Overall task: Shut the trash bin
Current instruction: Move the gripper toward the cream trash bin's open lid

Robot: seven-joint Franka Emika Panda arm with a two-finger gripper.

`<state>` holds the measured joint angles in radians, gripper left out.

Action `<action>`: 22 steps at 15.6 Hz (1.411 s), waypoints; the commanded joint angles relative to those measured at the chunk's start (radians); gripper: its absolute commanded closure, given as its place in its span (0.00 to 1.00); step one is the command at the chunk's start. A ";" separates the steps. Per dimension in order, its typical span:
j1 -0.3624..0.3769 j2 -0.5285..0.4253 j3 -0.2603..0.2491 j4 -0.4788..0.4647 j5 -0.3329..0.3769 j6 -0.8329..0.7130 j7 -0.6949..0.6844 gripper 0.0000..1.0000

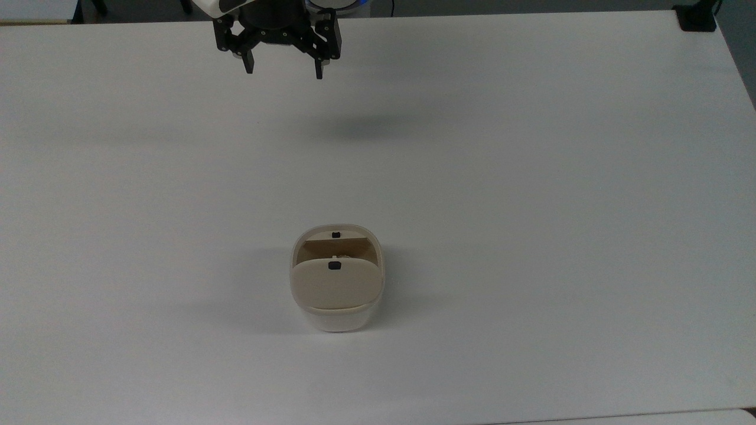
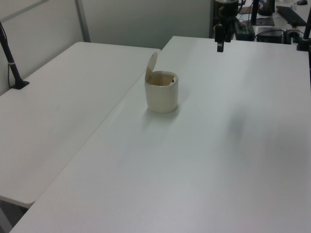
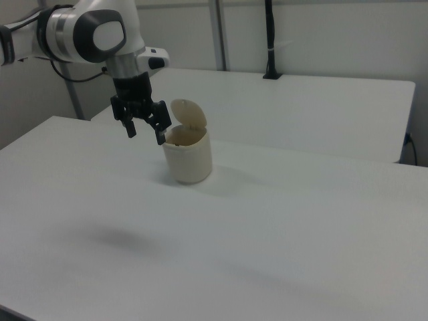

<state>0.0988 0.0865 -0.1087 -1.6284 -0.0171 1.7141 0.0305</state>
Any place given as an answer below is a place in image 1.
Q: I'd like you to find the cream trash bin lid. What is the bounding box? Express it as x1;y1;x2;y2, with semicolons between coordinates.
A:
291;255;382;312

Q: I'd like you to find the black table clamp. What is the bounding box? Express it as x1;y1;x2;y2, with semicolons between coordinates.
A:
673;0;722;32

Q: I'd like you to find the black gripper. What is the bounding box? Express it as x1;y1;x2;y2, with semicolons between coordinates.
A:
213;0;343;80

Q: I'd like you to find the cream trash bin body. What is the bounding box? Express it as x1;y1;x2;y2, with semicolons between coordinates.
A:
289;224;386;334

